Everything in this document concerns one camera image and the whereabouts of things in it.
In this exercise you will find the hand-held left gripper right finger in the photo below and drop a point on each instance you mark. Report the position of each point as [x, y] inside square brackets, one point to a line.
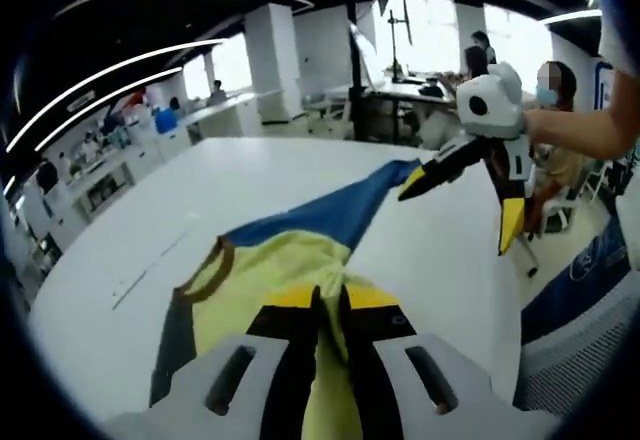
[400, 375]

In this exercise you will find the white counter cabinets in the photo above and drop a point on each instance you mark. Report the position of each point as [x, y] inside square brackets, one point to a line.
[115, 175]

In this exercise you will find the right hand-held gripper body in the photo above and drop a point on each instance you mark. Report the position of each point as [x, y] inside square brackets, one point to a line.
[495, 105]

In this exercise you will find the grey office chair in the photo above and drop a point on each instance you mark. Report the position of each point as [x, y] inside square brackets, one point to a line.
[580, 360]

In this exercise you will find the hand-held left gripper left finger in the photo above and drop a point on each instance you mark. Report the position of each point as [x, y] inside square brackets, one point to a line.
[250, 375]

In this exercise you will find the dark desk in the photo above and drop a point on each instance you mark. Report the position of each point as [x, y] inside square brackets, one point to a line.
[415, 91]

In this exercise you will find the white plastic chair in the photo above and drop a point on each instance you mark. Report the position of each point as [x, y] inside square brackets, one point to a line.
[555, 210]

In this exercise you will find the black light stand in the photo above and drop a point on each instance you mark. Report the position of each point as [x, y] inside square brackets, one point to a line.
[357, 85]

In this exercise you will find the yellow blue grey garment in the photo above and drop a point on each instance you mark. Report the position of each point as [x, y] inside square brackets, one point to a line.
[280, 260]

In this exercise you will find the blue storage box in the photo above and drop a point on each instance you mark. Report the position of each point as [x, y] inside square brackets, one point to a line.
[166, 121]

